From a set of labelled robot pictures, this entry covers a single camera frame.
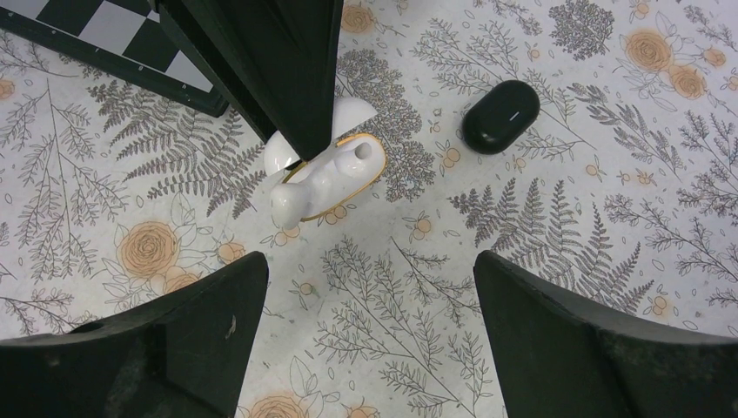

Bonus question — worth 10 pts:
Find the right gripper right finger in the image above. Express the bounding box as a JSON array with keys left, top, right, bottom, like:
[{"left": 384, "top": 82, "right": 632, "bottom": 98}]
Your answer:
[{"left": 473, "top": 251, "right": 737, "bottom": 417}]

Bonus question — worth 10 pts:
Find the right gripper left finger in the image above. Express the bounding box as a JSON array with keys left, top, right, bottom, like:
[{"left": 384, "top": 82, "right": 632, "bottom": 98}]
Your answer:
[{"left": 1, "top": 252, "right": 269, "bottom": 417}]

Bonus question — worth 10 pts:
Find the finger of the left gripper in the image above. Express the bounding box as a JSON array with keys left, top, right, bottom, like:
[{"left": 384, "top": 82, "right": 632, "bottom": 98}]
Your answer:
[{"left": 155, "top": 0, "right": 344, "bottom": 161}]

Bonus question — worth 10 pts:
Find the white earbud case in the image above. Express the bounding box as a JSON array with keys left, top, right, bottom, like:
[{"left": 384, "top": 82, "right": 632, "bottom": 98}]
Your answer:
[{"left": 264, "top": 97, "right": 387, "bottom": 223}]

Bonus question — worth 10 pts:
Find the black earbud charging case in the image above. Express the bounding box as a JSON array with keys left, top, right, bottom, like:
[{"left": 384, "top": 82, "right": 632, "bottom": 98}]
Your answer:
[{"left": 461, "top": 80, "right": 540, "bottom": 155}]

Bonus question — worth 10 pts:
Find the black white checkerboard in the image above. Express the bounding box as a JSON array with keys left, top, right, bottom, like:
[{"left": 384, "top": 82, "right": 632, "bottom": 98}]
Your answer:
[{"left": 1, "top": 0, "right": 227, "bottom": 117}]

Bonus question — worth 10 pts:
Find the floral table mat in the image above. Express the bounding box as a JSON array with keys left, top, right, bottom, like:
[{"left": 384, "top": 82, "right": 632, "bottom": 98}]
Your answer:
[{"left": 1, "top": 1, "right": 737, "bottom": 417}]

